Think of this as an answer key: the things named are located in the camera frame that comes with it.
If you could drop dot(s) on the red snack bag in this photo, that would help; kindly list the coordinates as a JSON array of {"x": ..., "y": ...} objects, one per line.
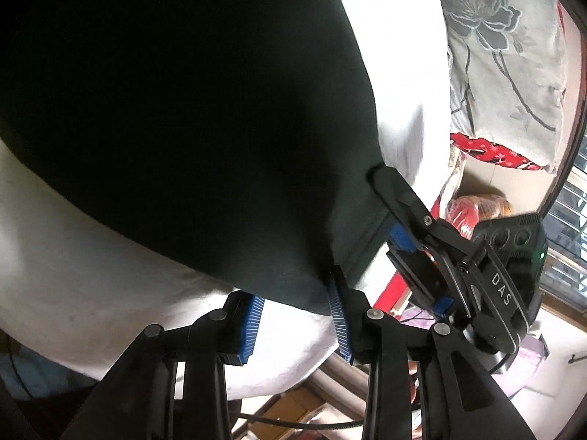
[{"x": 477, "y": 213}]

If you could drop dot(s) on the red floral quilt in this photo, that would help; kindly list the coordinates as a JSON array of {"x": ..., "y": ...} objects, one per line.
[{"x": 495, "y": 151}]

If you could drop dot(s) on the white quilted bed blanket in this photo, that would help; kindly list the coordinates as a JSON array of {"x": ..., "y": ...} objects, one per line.
[{"x": 91, "y": 284}]

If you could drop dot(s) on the black pants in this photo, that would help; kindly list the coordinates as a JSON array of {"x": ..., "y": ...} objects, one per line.
[{"x": 183, "y": 114}]

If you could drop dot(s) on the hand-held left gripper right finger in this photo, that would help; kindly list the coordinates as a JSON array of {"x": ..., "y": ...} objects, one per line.
[{"x": 339, "y": 321}]

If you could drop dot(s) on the grey floral pillow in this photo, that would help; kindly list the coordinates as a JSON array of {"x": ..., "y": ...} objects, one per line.
[{"x": 504, "y": 55}]

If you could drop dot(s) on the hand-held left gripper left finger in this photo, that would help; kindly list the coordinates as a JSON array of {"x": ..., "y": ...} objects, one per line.
[{"x": 252, "y": 330}]

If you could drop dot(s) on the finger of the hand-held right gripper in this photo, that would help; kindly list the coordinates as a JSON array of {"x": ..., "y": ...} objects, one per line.
[
  {"x": 403, "y": 197},
  {"x": 406, "y": 240}
]

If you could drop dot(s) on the window with bars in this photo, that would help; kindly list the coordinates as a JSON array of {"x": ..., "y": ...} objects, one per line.
[{"x": 568, "y": 220}]

